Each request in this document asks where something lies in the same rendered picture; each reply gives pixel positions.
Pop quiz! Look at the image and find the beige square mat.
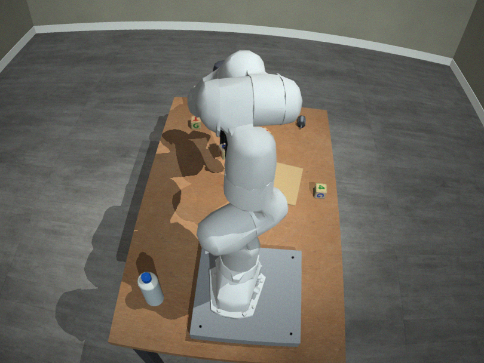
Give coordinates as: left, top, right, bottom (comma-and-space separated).
274, 162, 303, 206

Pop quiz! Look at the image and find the wooden letter block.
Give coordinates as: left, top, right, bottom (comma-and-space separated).
219, 143, 225, 159

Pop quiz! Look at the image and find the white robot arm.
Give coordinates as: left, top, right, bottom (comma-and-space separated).
188, 50, 302, 319

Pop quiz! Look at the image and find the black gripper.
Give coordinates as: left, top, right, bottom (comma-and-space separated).
220, 130, 228, 157

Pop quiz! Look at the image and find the white bottle with blue cap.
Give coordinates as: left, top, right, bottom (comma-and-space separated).
137, 272, 164, 306

